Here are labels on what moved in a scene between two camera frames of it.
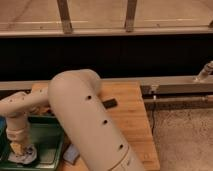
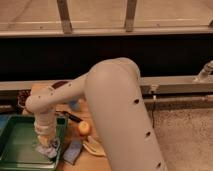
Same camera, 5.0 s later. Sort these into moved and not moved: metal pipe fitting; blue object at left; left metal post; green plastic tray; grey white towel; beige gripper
Moved: beige gripper; grey white towel
Not moved: green plastic tray; blue object at left; metal pipe fitting; left metal post
